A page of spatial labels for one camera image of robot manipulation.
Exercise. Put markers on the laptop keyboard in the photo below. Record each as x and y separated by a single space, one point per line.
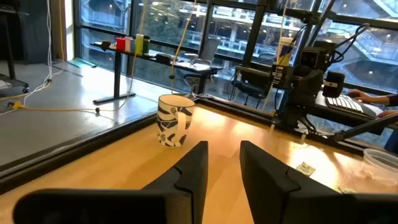
345 104

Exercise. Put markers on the black desk leg beam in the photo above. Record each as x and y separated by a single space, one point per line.
363 127

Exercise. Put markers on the person's hand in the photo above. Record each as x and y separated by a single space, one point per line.
359 94
387 113

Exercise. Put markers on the person's forearm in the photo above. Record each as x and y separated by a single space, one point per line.
382 99

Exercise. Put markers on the person's leg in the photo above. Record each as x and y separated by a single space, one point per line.
392 141

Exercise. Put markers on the white box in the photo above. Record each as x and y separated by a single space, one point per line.
128 44

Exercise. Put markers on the yellow-green bottle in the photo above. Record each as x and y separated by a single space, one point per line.
139 44

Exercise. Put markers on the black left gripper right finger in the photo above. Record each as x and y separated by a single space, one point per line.
267 186

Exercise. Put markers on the black office chair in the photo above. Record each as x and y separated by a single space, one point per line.
252 82

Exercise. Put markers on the grey office chair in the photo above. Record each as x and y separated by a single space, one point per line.
208 51

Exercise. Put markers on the clear plastic container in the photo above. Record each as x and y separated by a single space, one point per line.
381 165

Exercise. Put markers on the white papers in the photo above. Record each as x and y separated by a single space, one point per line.
194 66

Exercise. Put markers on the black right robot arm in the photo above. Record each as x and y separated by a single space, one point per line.
289 112

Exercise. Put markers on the red box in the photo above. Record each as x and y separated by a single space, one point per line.
120 44

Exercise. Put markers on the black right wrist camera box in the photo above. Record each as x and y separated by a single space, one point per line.
308 58

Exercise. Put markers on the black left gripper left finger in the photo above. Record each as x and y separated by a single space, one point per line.
186 174

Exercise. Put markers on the black standing desk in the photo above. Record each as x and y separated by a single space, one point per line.
117 77

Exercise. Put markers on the black rolling cart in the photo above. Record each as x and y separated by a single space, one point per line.
12 62

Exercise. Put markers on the green white sweetener packet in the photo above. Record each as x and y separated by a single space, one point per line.
305 169

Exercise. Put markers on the dark green bottle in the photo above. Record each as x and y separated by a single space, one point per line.
146 45

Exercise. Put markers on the white mug with dark pattern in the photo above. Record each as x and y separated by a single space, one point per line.
171 121

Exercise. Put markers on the black window frame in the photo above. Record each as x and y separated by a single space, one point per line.
255 34

